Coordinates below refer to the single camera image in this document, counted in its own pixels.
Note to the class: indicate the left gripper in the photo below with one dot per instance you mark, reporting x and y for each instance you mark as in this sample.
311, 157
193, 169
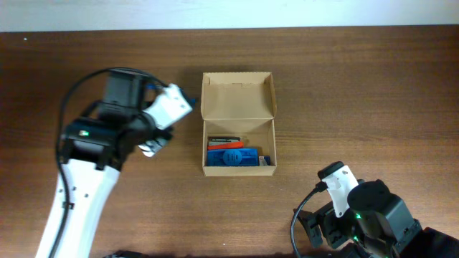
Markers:
158, 135

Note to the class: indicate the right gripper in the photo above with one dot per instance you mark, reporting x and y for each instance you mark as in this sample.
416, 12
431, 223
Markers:
326, 223

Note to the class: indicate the blue whiteboard marker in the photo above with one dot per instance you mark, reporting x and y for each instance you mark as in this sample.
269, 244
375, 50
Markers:
191, 101

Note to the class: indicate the white blue staples box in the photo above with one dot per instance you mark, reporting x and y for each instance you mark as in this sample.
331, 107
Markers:
264, 161

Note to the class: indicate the blue plastic tray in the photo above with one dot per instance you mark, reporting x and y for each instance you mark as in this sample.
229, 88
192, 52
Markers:
233, 157

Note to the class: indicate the cardboard box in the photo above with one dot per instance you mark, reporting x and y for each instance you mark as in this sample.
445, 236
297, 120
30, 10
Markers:
243, 105

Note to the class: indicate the yellow tape roll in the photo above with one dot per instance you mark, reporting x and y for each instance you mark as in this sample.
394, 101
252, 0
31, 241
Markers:
152, 147

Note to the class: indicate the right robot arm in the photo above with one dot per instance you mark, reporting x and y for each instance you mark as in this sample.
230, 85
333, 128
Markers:
377, 224

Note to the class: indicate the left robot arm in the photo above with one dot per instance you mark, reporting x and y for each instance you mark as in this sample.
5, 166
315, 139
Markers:
138, 110

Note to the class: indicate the blue ballpoint pen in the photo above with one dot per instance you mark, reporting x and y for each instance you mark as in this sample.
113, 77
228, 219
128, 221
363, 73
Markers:
153, 87

